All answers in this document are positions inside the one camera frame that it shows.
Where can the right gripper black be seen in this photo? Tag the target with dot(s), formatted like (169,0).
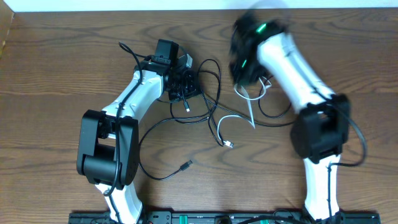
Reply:
(240,75)

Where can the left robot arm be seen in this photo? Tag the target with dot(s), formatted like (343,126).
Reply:
(108,150)

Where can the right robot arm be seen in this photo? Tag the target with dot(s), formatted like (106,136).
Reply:
(320,129)

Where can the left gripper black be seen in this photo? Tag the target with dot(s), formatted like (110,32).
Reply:
(193,88)

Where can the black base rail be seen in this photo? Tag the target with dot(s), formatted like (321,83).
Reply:
(279,216)

